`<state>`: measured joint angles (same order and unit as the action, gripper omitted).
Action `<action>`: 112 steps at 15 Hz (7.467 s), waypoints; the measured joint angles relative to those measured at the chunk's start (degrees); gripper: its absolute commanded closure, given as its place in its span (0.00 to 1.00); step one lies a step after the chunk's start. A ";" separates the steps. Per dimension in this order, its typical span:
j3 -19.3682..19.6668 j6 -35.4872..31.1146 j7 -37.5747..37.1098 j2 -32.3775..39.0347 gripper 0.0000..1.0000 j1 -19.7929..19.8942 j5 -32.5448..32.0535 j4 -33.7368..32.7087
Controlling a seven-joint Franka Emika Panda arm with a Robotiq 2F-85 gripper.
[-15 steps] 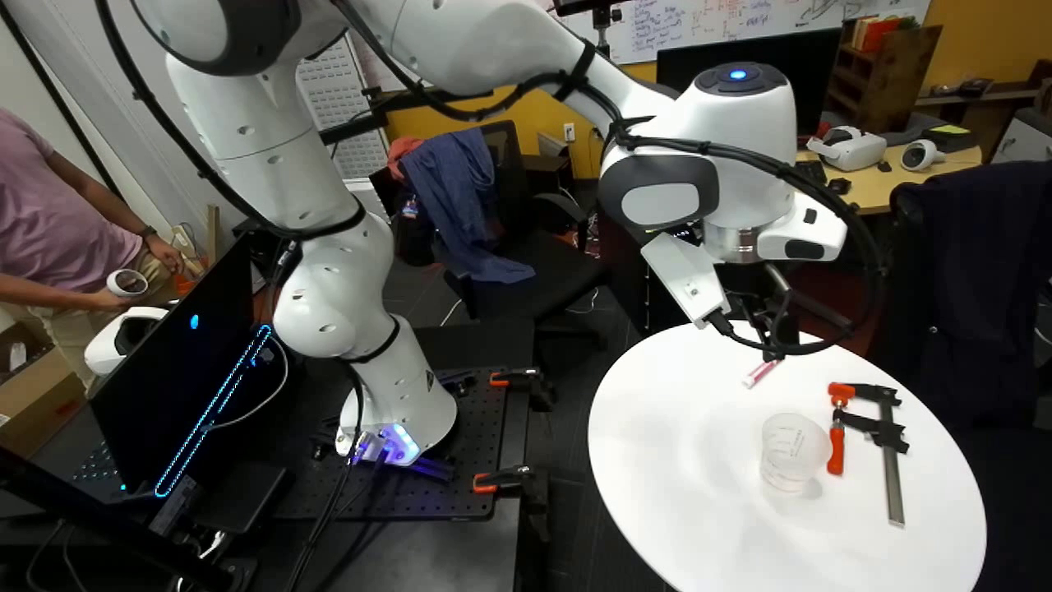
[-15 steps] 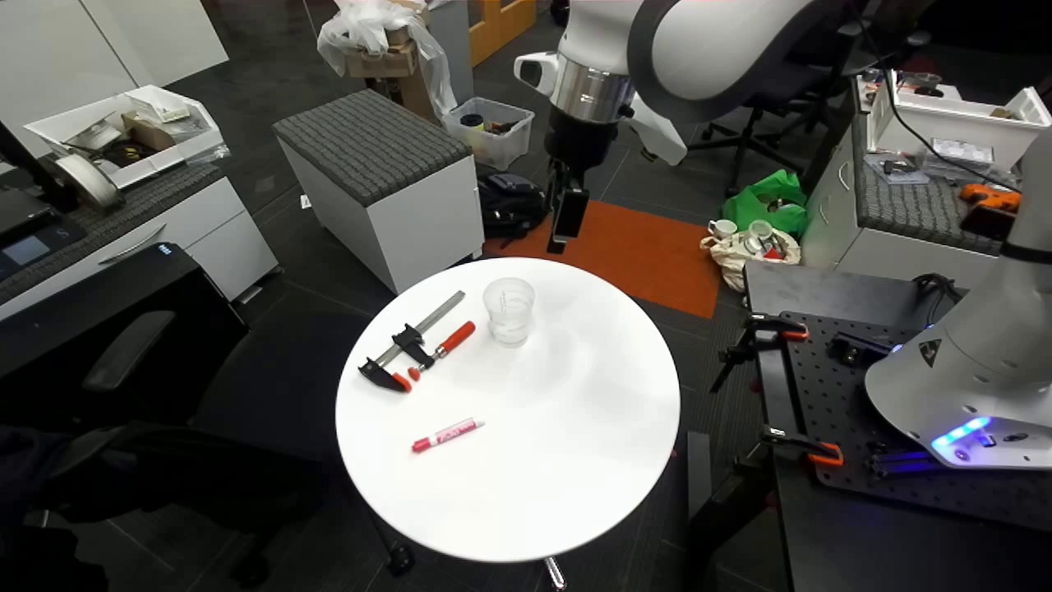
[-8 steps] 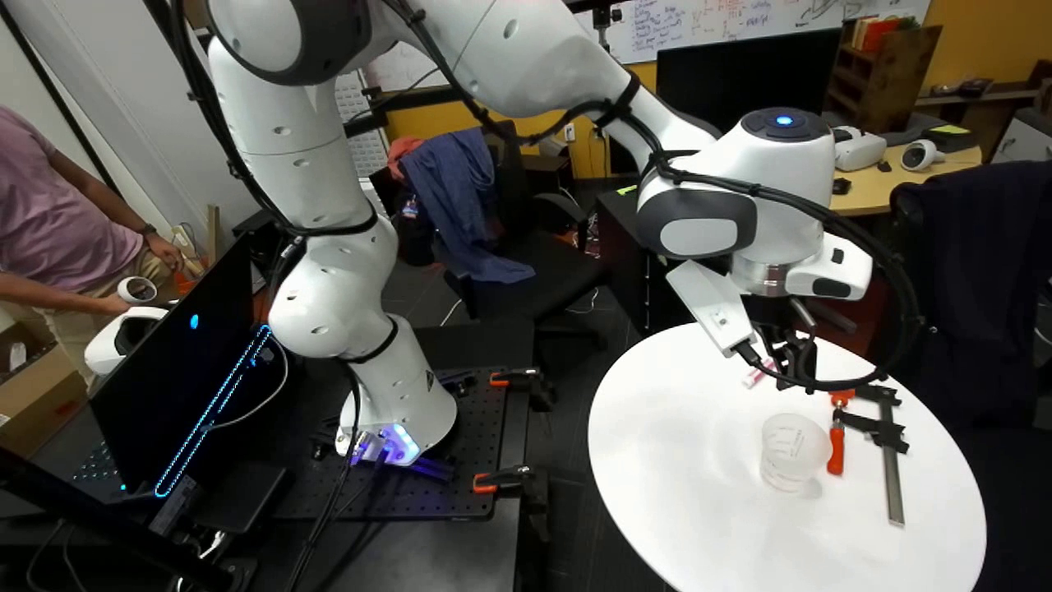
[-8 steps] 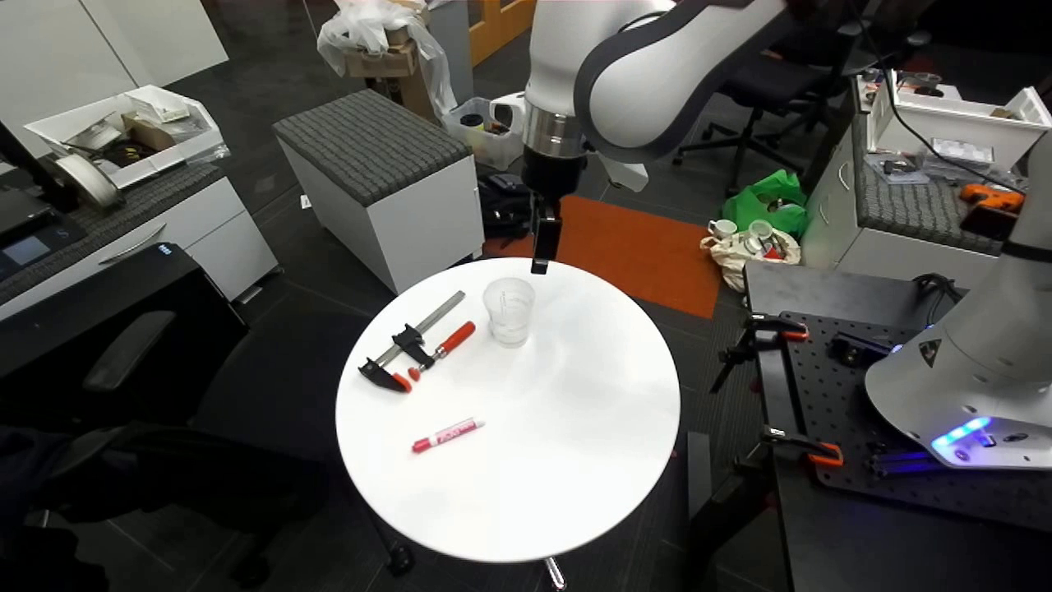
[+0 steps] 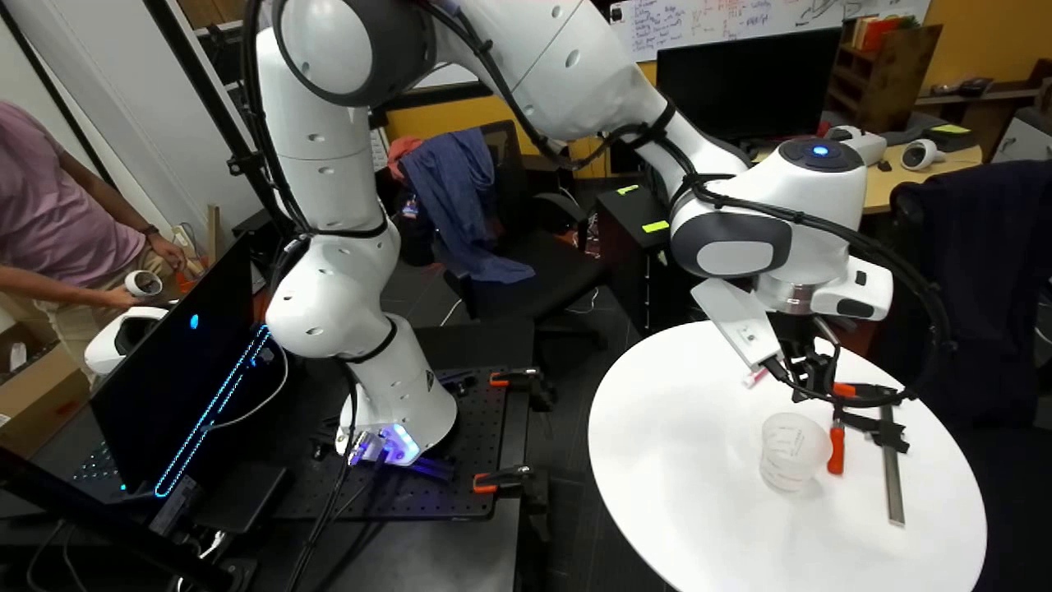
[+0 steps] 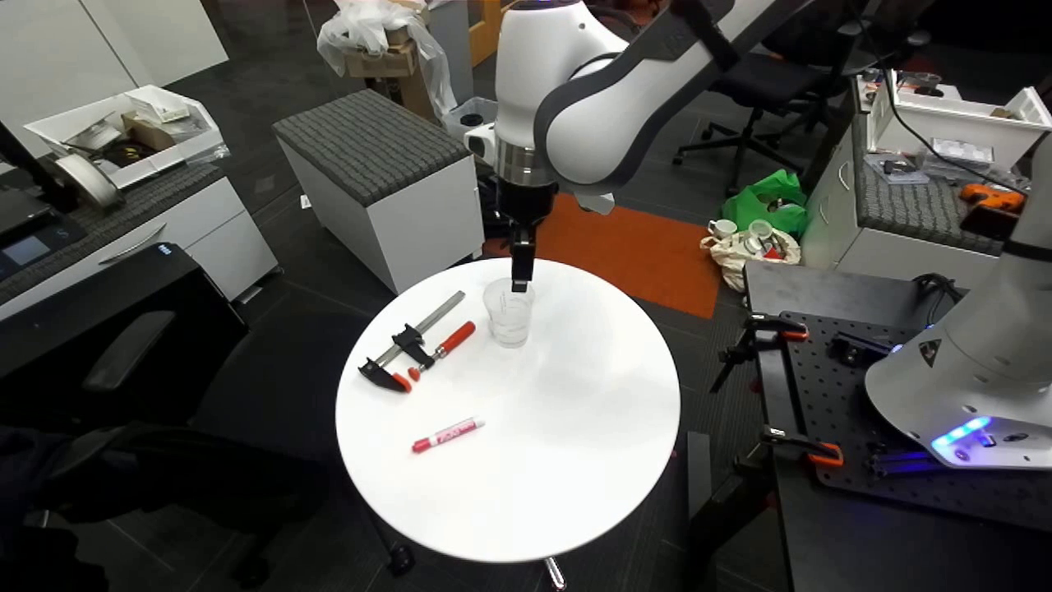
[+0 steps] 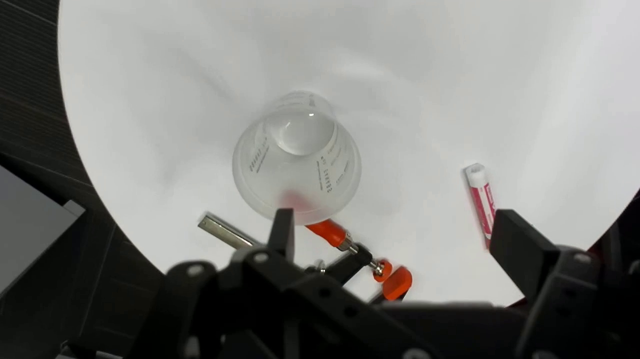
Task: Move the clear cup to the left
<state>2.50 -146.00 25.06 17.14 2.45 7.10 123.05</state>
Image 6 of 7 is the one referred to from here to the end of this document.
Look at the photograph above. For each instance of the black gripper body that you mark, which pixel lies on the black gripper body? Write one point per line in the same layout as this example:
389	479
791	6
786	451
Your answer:
529	216

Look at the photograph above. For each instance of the clear plastic cup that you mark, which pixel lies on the clear plastic cup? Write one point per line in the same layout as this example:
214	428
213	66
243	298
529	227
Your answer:
509	321

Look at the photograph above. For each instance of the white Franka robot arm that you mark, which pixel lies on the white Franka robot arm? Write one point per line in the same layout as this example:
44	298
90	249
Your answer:
579	119

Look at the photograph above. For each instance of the orange rug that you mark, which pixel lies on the orange rug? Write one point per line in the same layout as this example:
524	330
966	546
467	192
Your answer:
627	252

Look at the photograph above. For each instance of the orange black bar clamp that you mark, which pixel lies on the orange black bar clamp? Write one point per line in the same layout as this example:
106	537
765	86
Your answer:
417	347

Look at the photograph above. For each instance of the white cabinet grey top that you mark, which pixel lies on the white cabinet grey top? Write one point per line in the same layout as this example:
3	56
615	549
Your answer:
379	184

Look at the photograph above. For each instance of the red marker pen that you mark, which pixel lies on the red marker pen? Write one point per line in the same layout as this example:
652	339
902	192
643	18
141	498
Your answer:
449	435

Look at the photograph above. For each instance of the cardboard box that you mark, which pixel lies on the cardboard box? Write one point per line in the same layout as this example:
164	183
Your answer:
381	54

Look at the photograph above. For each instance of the white printed tote bag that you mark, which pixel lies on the white printed tote bag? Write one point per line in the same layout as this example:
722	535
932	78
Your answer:
752	249

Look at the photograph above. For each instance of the green bag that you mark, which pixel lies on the green bag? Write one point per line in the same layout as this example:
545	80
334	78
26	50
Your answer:
766	200

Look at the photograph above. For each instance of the orange black table clamp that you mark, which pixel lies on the orange black table clamp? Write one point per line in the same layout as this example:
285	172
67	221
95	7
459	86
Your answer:
808	450
766	330

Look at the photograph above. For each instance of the white plastic bag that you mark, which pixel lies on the white plastic bag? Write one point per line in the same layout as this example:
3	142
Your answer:
363	29

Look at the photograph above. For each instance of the black swivel chair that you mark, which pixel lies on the black swivel chair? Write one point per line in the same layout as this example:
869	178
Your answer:
766	86

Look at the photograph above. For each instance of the white printer machine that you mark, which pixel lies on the white printer machine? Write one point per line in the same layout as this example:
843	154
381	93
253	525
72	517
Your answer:
164	236

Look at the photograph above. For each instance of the black office chair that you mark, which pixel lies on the black office chair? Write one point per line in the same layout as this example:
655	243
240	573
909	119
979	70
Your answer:
164	440

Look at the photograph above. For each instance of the white utility cart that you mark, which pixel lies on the white utility cart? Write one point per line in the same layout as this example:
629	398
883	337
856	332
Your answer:
932	207

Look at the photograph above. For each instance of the white tray with clutter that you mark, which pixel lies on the white tray with clutter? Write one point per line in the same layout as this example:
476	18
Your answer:
134	127

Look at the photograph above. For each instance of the black breadboard table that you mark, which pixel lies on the black breadboard table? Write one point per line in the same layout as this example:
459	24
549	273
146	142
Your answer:
877	528

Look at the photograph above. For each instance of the white tape roll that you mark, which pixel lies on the white tape roll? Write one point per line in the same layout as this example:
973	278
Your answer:
87	183

